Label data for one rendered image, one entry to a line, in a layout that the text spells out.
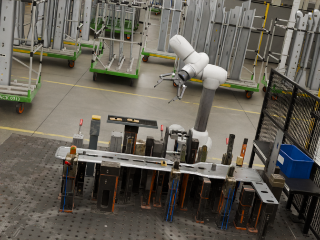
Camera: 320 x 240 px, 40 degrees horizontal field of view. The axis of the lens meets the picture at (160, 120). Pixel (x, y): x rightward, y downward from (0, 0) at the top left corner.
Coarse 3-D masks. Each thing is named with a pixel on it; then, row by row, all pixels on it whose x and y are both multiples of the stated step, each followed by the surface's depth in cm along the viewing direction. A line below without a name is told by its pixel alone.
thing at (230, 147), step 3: (231, 135) 308; (234, 135) 308; (231, 138) 312; (234, 138) 308; (228, 141) 313; (231, 141) 312; (228, 144) 312; (231, 144) 312; (228, 147) 311; (231, 147) 313; (228, 150) 312; (231, 150) 312; (231, 153) 312
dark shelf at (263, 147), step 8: (256, 144) 357; (264, 144) 359; (264, 152) 340; (288, 184) 288; (296, 184) 290; (304, 184) 292; (312, 184) 294; (296, 192) 282; (304, 192) 282; (312, 192) 283
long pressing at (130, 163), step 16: (80, 160) 282; (96, 160) 285; (112, 160) 288; (128, 160) 292; (144, 160) 297; (160, 160) 301; (208, 176) 289; (224, 176) 292; (240, 176) 296; (256, 176) 301
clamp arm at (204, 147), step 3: (204, 147) 311; (207, 147) 312; (201, 150) 313; (204, 150) 312; (201, 153) 312; (204, 153) 312; (201, 156) 312; (204, 156) 312; (201, 159) 312; (204, 159) 313
